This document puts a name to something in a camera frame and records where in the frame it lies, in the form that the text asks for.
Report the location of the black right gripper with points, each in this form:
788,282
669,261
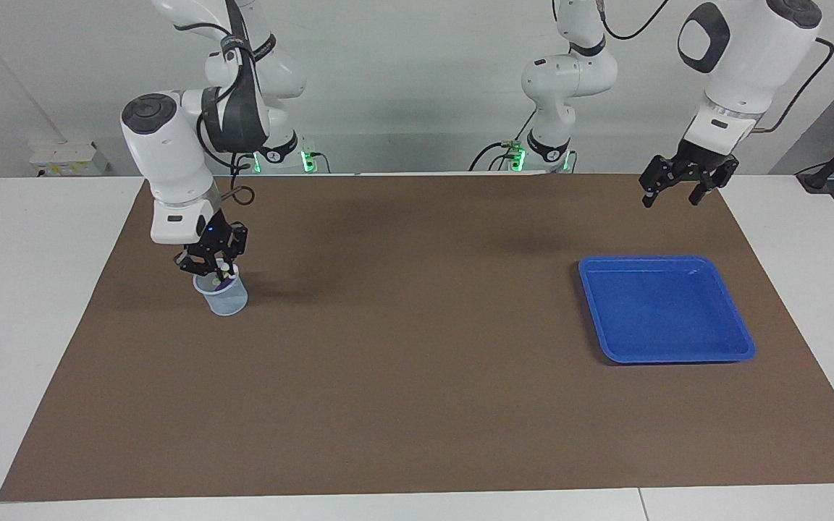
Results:
213,235

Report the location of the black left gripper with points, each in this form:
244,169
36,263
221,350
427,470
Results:
703,161

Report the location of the purple pen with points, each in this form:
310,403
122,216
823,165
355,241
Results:
220,286

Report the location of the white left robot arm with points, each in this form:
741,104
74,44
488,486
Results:
743,58

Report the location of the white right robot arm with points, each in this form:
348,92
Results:
171,152

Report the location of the translucent plastic cup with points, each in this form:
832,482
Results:
229,302

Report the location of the blue plastic tray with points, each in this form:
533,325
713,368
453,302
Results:
667,311

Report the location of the brown table mat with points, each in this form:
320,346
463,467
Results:
417,362

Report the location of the white wall socket box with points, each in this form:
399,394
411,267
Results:
66,158

